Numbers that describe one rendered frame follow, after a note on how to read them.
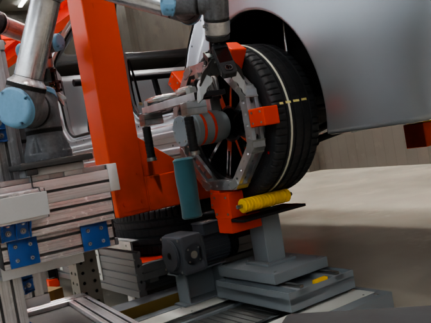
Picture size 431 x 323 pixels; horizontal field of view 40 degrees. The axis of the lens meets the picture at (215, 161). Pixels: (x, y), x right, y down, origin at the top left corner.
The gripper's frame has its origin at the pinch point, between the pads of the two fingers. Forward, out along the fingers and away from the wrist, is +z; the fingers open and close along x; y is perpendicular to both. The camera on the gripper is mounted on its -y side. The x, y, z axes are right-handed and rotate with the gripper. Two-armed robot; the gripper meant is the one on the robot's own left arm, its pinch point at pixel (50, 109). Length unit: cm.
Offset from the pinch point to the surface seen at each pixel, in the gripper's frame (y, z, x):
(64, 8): -519, -46, 447
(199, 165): 71, 28, 22
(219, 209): 90, 42, 8
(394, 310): 191, 28, -59
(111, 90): 38.7, -8.9, 5.1
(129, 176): 47, 29, 0
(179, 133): 80, 7, 0
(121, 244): 34, 65, 2
